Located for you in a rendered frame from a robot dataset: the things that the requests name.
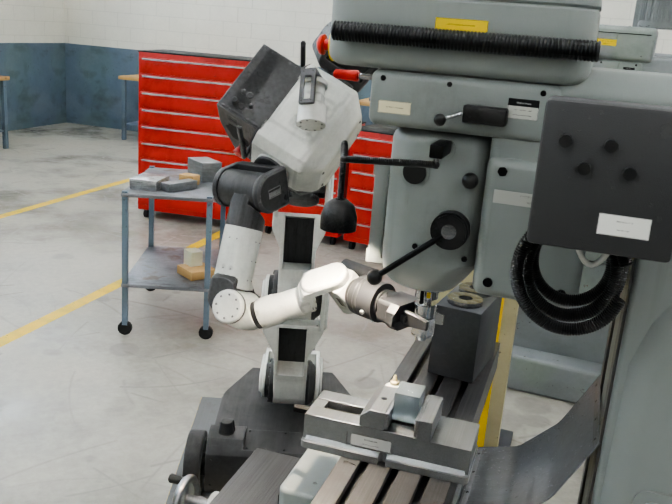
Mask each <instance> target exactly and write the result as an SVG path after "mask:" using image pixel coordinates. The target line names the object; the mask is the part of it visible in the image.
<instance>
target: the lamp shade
mask: <svg viewBox="0 0 672 504"><path fill-rule="evenodd" d="M356 225H357V214H356V210H355V206H354V204H352V203H351V202H350V201H349V200H348V199H345V198H343V199H338V198H337V197H336V198H333V199H331V200H329V201H328V202H326V203H325V205H324V207H323V210H322V212H321V218H320V229H321V230H323V231H326V232H331V233H339V234H347V233H353V232H355V231H356Z"/></svg>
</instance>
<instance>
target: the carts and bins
mask: <svg viewBox="0 0 672 504"><path fill-rule="evenodd" d="M221 168H222V162H219V161H217V160H214V159H212V158H209V157H188V170H186V169H171V168H157V167H155V166H149V168H148V169H147V170H146V171H145V172H143V173H141V174H139V175H136V176H134V177H132V178H130V179H129V186H128V187H127V188H126V189H125V190H122V193H121V197H122V283H121V287H122V321H121V322H120V323H119V325H118V331H119V333H121V334H123V335H127V334H129V333H130V332H131V331H132V324H131V322H129V321H128V287H129V288H145V289H146V290H148V291H154V290H155V289H162V290H178V291H195V292H204V311H203V326H201V328H200V329H199V336H200V337H201V338H202V339H209V338H211V336H212V334H213V329H212V328H211V327H210V326H209V308H210V305H209V303H208V291H209V287H210V282H211V278H212V276H213V275H214V273H215V268H216V264H217V259H218V255H219V250H220V246H221V241H222V237H223V232H224V228H225V215H226V207H225V206H221V212H220V241H219V250H217V249H211V246H212V215H213V202H214V200H215V199H214V197H213V193H212V183H213V180H214V177H215V175H216V173H217V172H218V171H219V170H220V169H221ZM129 197H135V198H149V239H148V247H147V248H146V250H145V251H144V253H143V254H142V255H141V257H140V258H139V260H138V261H137V262H136V264H135V265H134V266H133V268H132V269H131V271H130V272H129V273H128V225H129ZM154 199H166V200H181V201H196V202H207V212H206V245H205V249H202V248H195V247H194V248H186V247H170V246H154Z"/></svg>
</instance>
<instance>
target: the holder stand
mask: <svg viewBox="0 0 672 504"><path fill-rule="evenodd" d="M501 301H502V297H496V296H490V295H484V294H480V293H478V292H476V291H475V290H474V288H473V285H472V282H465V283H459V284H458V285H457V286H456V287H455V288H454V289H453V290H452V291H450V292H449V293H448V294H447V295H446V296H445V297H444V298H442V299H441V300H440V301H439V302H438V303H437V312H439V313H441V314H443V315H445V320H444V324H443V325H439V324H435V328H434V336H433V337H432V338H431V346H430V355H429V364H428V372H429V373H433V374H437V375H441V376H445V377H449V378H452V379H456V380H460V381H464V382H468V383H473V382H474V380H475V379H476V378H477V376H478V375H479V374H480V372H481V371H482V370H483V368H484V367H485V366H486V364H487V363H488V362H489V360H490V359H491V358H492V356H493V355H494V351H495V344H496V337H497V330H498V323H499V315H500V308H501Z"/></svg>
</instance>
